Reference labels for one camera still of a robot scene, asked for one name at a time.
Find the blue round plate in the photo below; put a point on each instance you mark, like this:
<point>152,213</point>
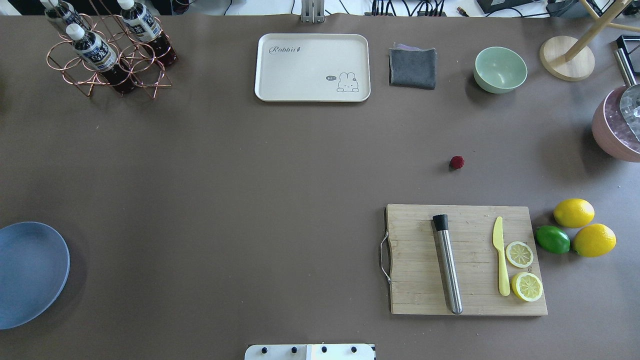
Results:
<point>34,267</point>

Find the red strawberry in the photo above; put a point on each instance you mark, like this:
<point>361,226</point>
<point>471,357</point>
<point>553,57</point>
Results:
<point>457,162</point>

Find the cream rabbit tray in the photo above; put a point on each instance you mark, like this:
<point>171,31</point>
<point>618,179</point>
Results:
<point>312,67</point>

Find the steel muddler black tip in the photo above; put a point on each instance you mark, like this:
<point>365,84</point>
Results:
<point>453,293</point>

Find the grey folded cloth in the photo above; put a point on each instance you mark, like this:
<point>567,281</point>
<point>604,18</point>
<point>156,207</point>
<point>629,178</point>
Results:
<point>413,66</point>

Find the green bowl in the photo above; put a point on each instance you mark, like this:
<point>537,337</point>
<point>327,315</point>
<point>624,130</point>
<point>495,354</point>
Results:
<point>499,70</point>

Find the lemon slice upper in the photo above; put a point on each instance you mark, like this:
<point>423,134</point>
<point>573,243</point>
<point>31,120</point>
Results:
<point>519,254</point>

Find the lemon slice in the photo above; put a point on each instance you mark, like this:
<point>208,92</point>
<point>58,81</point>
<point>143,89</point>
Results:
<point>519,254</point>
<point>527,286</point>

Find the yellow plastic knife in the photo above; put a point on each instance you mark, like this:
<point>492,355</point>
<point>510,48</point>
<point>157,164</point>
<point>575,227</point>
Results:
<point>499,245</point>

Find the lemon slice lower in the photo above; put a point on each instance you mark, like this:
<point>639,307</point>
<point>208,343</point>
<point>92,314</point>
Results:
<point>527,286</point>

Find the tea bottle back right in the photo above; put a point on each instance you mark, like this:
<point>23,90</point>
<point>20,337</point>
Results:
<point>146,30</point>

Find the tea bottle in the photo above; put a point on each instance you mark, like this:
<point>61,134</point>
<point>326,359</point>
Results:
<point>60,14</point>
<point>146,30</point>
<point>101,57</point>

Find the green lime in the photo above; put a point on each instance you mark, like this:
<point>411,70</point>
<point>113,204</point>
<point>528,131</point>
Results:
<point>553,239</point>

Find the yellow lemon upper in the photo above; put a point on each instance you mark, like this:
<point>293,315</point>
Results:
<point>574,213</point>

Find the yellow lemon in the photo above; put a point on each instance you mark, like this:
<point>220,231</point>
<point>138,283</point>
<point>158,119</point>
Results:
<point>594,240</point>
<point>574,213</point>

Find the tea bottle front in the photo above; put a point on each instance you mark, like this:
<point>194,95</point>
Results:
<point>101,57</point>

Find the wooden cup tree stand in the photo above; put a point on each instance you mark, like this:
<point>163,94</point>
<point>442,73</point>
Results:
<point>570,59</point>

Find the yellow lemon lower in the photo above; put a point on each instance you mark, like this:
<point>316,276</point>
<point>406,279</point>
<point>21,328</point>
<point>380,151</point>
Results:
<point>594,240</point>

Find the pink ice bowl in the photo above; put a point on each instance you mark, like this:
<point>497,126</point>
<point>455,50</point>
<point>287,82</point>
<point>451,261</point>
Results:
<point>610,130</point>

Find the tea bottle back left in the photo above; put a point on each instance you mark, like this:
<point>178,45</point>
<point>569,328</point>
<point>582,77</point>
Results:
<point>60,14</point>

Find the aluminium frame post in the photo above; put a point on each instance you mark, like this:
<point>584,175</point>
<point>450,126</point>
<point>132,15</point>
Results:
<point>313,11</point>

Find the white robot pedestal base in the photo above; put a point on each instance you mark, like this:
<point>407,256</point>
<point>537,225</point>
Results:
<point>319,351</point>

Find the copper wire bottle rack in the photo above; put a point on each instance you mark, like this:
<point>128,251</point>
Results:
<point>148,74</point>

